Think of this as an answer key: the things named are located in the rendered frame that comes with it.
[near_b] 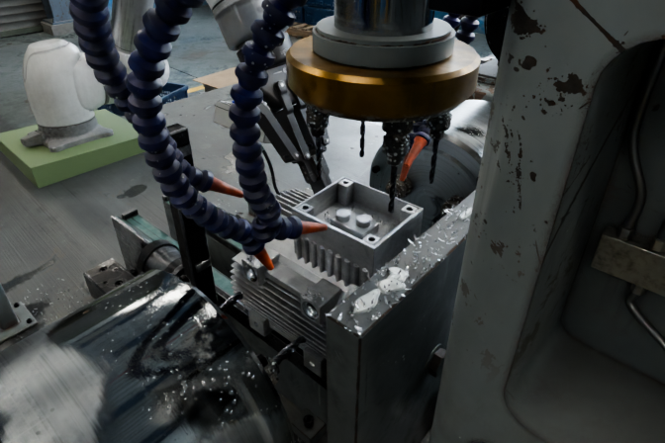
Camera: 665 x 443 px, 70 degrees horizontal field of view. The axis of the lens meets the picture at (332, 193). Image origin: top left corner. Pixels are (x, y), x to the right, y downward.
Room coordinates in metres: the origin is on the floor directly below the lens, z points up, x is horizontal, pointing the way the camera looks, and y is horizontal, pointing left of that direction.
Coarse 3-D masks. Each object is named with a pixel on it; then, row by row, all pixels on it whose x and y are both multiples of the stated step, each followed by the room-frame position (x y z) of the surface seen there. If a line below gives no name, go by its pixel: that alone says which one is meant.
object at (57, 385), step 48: (144, 288) 0.31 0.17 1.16; (192, 288) 0.31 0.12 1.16; (48, 336) 0.26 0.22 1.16; (96, 336) 0.26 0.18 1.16; (144, 336) 0.26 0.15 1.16; (192, 336) 0.26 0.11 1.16; (240, 336) 0.28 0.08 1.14; (0, 384) 0.21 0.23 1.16; (48, 384) 0.21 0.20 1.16; (96, 384) 0.22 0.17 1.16; (144, 384) 0.22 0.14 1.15; (192, 384) 0.23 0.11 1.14; (240, 384) 0.24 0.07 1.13; (0, 432) 0.18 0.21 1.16; (48, 432) 0.18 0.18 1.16; (96, 432) 0.19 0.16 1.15; (144, 432) 0.19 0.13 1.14; (192, 432) 0.20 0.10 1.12; (240, 432) 0.22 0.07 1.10; (288, 432) 0.23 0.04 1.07
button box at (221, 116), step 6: (216, 102) 1.00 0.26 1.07; (222, 102) 0.99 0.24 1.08; (228, 102) 1.01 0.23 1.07; (216, 108) 1.00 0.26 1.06; (222, 108) 0.98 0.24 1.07; (228, 108) 0.97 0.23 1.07; (216, 114) 0.99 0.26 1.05; (222, 114) 0.98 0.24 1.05; (228, 114) 0.97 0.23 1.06; (216, 120) 0.99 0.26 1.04; (222, 120) 0.97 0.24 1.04; (228, 120) 0.96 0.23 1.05; (228, 126) 0.96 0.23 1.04; (264, 138) 0.88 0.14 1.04
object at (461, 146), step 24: (456, 120) 0.68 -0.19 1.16; (480, 120) 0.69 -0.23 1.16; (432, 144) 0.64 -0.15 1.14; (456, 144) 0.62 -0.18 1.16; (480, 144) 0.62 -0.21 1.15; (384, 168) 0.69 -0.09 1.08; (456, 168) 0.61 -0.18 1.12; (384, 192) 0.69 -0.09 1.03; (408, 192) 0.65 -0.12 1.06; (432, 192) 0.63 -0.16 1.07; (456, 192) 0.60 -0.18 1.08; (432, 216) 0.63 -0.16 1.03
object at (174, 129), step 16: (176, 128) 0.46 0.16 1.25; (192, 160) 0.46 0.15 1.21; (176, 224) 0.45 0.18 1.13; (192, 224) 0.45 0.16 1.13; (192, 240) 0.45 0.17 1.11; (192, 256) 0.45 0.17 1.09; (208, 256) 0.46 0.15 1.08; (192, 272) 0.44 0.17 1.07; (208, 272) 0.46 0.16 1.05; (208, 288) 0.46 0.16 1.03
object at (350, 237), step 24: (336, 192) 0.53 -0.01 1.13; (360, 192) 0.52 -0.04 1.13; (312, 216) 0.45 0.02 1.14; (336, 216) 0.47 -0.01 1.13; (360, 216) 0.47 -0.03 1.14; (384, 216) 0.50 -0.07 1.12; (408, 216) 0.46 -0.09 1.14; (312, 240) 0.45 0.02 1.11; (336, 240) 0.42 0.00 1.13; (360, 240) 0.40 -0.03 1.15; (384, 240) 0.41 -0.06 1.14; (408, 240) 0.45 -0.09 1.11; (312, 264) 0.44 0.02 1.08; (336, 264) 0.42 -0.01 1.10; (360, 264) 0.40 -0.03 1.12; (384, 264) 0.41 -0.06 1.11
